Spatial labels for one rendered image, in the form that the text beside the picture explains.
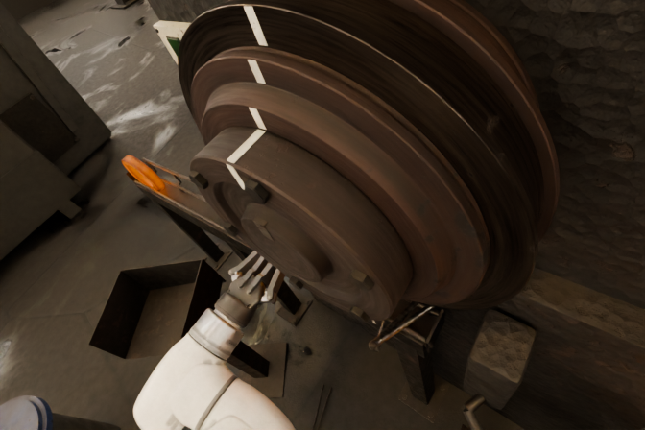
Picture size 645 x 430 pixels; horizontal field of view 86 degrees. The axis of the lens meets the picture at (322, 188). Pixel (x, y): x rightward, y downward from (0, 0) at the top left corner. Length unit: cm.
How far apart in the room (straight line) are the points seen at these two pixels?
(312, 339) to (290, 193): 132
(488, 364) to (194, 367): 48
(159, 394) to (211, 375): 8
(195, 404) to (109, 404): 129
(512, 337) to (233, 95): 56
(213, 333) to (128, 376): 128
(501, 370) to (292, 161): 49
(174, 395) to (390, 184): 54
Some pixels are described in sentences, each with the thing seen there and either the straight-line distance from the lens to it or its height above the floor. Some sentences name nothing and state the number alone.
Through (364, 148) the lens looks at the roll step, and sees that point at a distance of 28.
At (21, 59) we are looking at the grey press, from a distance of 321.
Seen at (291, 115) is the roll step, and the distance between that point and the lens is 29.
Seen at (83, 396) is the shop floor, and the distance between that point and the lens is 209.
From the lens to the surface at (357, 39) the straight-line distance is 25.
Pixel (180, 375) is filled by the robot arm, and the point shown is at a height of 87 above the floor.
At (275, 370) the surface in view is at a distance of 158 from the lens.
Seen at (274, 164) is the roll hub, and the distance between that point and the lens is 29.
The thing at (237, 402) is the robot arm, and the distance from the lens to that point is 69.
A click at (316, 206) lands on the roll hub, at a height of 123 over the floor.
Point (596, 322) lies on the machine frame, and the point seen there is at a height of 87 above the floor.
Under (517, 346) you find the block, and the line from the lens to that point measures 68.
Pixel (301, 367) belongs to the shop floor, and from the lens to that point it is 156.
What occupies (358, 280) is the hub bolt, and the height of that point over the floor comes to 116.
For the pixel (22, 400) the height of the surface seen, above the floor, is 43.
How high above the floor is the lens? 144
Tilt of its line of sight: 47 degrees down
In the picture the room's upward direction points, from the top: 22 degrees counter-clockwise
